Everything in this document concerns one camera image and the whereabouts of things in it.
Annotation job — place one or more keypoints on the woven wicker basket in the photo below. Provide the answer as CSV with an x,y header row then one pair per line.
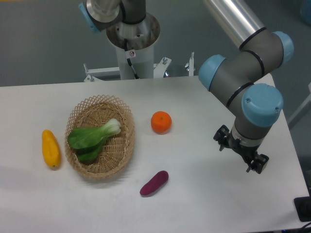
x,y
117,150

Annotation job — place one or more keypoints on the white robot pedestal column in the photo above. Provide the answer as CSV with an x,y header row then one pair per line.
x,y
134,45

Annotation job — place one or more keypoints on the black device at table edge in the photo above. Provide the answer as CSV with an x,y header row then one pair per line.
x,y
303,208

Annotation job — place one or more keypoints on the white pedestal base brackets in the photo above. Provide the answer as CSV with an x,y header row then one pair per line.
x,y
113,73

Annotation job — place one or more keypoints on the green bok choy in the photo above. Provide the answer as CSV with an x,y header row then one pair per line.
x,y
88,142

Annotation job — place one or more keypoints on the orange tangerine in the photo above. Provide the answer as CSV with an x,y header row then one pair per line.
x,y
161,122

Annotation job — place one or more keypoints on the yellow mango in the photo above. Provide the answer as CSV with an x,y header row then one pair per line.
x,y
50,150

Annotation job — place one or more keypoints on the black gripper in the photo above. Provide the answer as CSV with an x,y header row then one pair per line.
x,y
256,162

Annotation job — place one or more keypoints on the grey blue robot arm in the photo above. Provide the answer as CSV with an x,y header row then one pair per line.
x,y
235,83

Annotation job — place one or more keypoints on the purple sweet potato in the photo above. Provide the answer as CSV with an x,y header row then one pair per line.
x,y
154,184

